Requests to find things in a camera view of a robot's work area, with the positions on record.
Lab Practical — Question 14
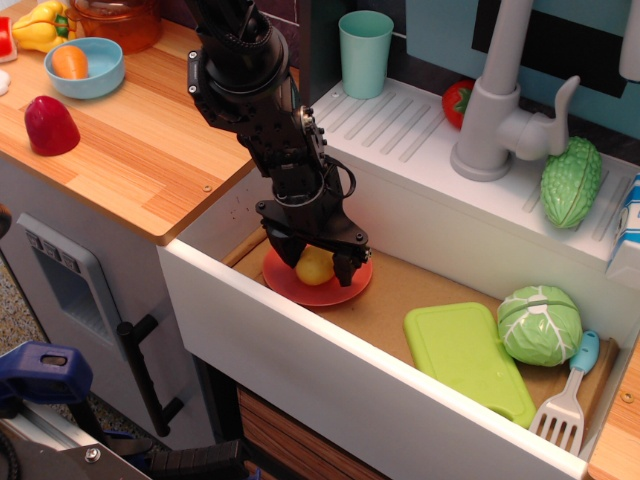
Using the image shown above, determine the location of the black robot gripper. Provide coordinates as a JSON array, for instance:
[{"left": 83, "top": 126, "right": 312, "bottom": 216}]
[{"left": 256, "top": 185, "right": 372, "bottom": 287}]

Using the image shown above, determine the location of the yellow toy potato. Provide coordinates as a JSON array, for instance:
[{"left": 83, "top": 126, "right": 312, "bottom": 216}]
[{"left": 295, "top": 246, "right": 334, "bottom": 286}]

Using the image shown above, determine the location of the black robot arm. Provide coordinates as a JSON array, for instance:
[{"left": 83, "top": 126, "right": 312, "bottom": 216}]
[{"left": 187, "top": 1, "right": 371, "bottom": 287}]

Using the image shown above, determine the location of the red plastic plate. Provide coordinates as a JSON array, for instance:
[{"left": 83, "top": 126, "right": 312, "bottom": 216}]
[{"left": 262, "top": 248, "right": 373, "bottom": 307}]

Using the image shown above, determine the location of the lime green cutting board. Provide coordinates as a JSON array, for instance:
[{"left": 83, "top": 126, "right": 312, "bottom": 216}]
[{"left": 404, "top": 302, "right": 536, "bottom": 429}]

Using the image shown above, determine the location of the red toy tomato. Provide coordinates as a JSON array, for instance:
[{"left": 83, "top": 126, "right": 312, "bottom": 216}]
[{"left": 441, "top": 79, "right": 475, "bottom": 130}]

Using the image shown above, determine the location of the grey toy faucet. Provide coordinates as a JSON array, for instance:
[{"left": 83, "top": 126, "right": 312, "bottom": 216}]
[{"left": 450, "top": 1, "right": 581, "bottom": 182}]

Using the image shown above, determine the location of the teal plastic cup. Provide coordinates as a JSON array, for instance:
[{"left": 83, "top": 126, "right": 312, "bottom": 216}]
[{"left": 338, "top": 10, "right": 394, "bottom": 100}]

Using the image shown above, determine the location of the green toy cabbage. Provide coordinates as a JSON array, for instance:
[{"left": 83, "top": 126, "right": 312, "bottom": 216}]
[{"left": 497, "top": 285, "right": 583, "bottom": 367}]

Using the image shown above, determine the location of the grey oven control panel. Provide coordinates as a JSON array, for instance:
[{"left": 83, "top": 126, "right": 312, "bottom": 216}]
[{"left": 16, "top": 212, "right": 126, "bottom": 362}]

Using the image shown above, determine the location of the green toy bitter gourd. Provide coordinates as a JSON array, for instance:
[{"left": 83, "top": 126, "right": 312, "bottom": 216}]
[{"left": 540, "top": 136, "right": 602, "bottom": 229}]

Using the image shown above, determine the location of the light blue bowl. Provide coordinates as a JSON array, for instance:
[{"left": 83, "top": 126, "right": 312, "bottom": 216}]
[{"left": 44, "top": 37, "right": 125, "bottom": 100}]

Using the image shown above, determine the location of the orange transparent pot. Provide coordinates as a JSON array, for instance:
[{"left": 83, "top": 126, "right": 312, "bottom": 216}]
[{"left": 68, "top": 0, "right": 162, "bottom": 54}]

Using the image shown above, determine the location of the dark red toy vegetable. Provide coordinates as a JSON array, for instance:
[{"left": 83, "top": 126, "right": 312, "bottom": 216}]
[{"left": 24, "top": 96, "right": 81, "bottom": 156}]

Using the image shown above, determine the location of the blue clamp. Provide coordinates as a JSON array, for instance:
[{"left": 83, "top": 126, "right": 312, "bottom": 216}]
[{"left": 1, "top": 341, "right": 93, "bottom": 410}]

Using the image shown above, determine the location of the blue white milk carton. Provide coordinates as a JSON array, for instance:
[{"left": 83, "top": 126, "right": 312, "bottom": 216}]
[{"left": 605, "top": 175, "right": 640, "bottom": 290}]

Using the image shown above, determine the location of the orange toy carrot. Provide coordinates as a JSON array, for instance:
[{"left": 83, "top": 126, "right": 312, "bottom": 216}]
[{"left": 51, "top": 45, "right": 89, "bottom": 80}]

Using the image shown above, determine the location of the yellow toy bell pepper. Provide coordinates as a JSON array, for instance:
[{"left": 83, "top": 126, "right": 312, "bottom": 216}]
[{"left": 12, "top": 1, "right": 77, "bottom": 53}]

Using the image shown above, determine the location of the red white toy piece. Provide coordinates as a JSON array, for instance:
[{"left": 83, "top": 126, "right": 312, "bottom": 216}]
[{"left": 0, "top": 16, "right": 18, "bottom": 63}]

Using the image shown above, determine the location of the black oven door handle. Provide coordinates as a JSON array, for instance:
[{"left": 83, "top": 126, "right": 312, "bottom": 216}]
[{"left": 116, "top": 315, "right": 184, "bottom": 438}]

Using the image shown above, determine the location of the white spatula blue handle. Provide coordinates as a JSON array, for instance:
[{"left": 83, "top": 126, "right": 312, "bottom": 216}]
[{"left": 529, "top": 330, "right": 600, "bottom": 456}]

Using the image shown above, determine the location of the grey metal bracket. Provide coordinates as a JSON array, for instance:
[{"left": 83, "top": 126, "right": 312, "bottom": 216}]
[{"left": 1, "top": 402, "right": 147, "bottom": 480}]

